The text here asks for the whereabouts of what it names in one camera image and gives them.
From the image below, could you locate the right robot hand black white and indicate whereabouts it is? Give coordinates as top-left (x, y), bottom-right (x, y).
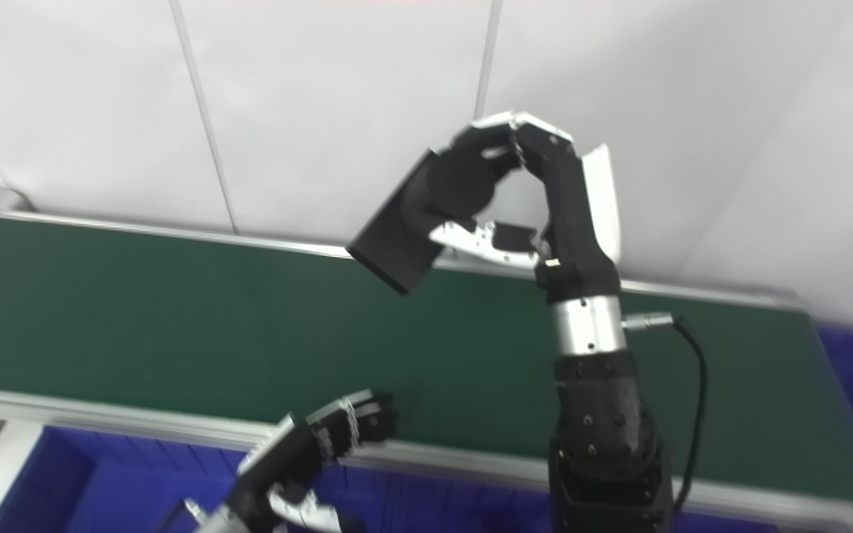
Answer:
top-left (429, 111), bottom-right (623, 304)

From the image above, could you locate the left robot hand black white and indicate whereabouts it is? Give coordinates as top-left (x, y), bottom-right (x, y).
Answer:
top-left (225, 390), bottom-right (399, 533)

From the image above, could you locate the black cylinder-on-base part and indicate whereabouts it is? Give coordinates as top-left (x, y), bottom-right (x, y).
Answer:
top-left (345, 144), bottom-right (525, 297)

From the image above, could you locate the green conveyor belt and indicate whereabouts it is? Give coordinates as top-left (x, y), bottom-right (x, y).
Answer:
top-left (0, 181), bottom-right (853, 533)
top-left (0, 213), bottom-right (853, 506)

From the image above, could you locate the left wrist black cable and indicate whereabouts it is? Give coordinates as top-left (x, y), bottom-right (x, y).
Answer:
top-left (154, 499), bottom-right (204, 533)

